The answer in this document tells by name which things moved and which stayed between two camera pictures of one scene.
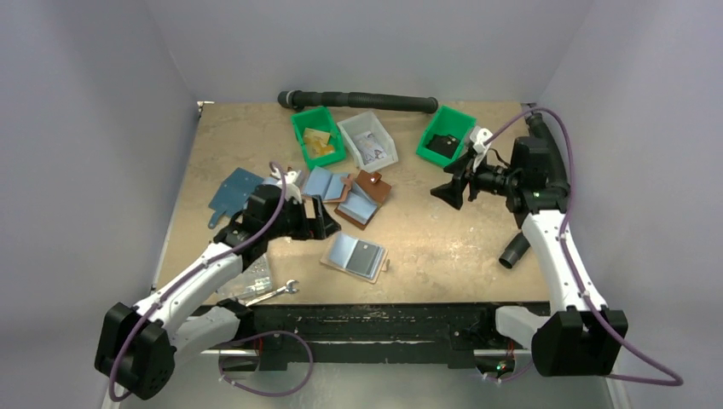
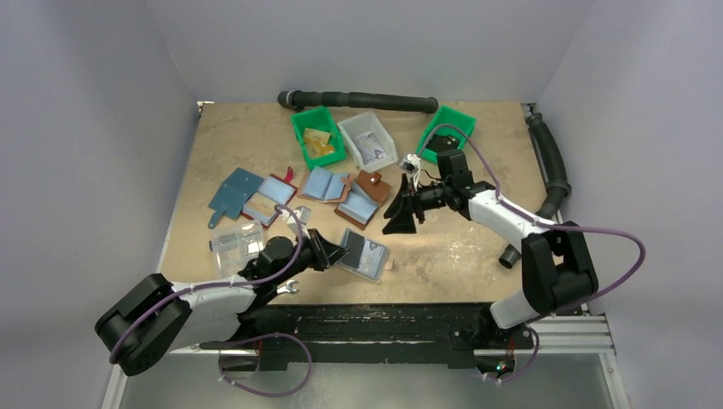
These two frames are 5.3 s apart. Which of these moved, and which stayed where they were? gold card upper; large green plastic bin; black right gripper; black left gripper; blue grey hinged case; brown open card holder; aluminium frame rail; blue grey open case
Moved: black right gripper; black left gripper
Stayed: blue grey hinged case; large green plastic bin; gold card upper; brown open card holder; blue grey open case; aluminium frame rail
